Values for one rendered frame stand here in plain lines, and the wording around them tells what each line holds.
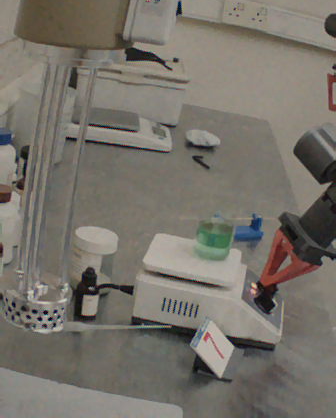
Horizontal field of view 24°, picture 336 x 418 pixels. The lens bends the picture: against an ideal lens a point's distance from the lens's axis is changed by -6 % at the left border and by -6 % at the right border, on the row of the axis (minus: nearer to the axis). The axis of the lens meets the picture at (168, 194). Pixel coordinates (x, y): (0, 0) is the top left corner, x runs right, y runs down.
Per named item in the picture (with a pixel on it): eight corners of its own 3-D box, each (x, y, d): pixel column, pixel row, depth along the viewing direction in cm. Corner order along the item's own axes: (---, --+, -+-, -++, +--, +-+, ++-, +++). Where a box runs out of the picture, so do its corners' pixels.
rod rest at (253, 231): (253, 230, 149) (257, 212, 148) (262, 237, 146) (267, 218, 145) (205, 231, 144) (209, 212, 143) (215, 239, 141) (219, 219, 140)
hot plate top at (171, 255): (241, 256, 113) (242, 250, 113) (234, 288, 101) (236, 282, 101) (155, 237, 114) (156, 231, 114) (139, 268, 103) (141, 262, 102)
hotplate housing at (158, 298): (279, 313, 115) (293, 264, 113) (276, 352, 103) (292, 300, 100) (129, 283, 117) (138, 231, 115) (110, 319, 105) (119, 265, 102)
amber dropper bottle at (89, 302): (68, 312, 104) (74, 264, 102) (83, 307, 107) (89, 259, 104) (86, 321, 103) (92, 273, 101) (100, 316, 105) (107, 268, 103)
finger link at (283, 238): (241, 264, 110) (287, 215, 107) (267, 271, 116) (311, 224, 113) (266, 300, 107) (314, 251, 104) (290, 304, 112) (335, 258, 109)
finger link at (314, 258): (234, 263, 109) (282, 213, 106) (261, 269, 115) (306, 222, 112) (260, 299, 105) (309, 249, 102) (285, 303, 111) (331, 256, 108)
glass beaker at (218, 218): (183, 250, 110) (194, 192, 107) (220, 251, 112) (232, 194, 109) (200, 269, 104) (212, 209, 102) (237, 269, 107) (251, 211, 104)
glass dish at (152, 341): (175, 341, 102) (179, 327, 101) (174, 360, 97) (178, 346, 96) (132, 334, 102) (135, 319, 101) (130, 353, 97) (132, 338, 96)
